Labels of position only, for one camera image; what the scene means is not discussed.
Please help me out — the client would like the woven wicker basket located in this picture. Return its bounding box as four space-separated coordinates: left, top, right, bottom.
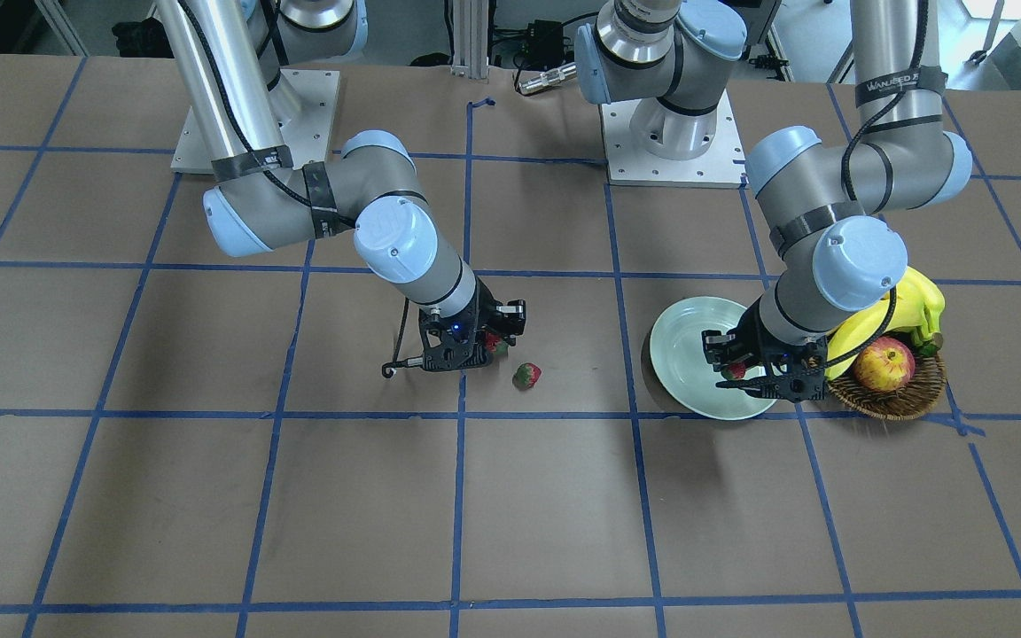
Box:
827 353 947 421

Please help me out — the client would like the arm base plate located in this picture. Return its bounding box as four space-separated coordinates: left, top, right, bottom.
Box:
171 68 340 176
599 92 745 189

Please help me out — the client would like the red apple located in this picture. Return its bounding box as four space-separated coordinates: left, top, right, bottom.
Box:
850 336 916 393

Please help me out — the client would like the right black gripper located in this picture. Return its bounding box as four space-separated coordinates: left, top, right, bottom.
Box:
382 284 526 378

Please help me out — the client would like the light green plate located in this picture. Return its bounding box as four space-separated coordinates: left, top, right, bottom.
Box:
650 296 776 420

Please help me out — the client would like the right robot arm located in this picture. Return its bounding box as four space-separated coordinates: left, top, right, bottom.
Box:
157 1 526 378

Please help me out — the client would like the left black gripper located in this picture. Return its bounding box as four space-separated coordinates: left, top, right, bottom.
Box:
701 301 828 403

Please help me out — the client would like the aluminium frame post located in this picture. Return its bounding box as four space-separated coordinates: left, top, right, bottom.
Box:
448 0 491 83

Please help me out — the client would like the yellow banana bunch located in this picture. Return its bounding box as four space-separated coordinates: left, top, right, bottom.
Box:
826 267 947 380

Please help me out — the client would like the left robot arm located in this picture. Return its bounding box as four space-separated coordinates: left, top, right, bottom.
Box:
574 1 972 402

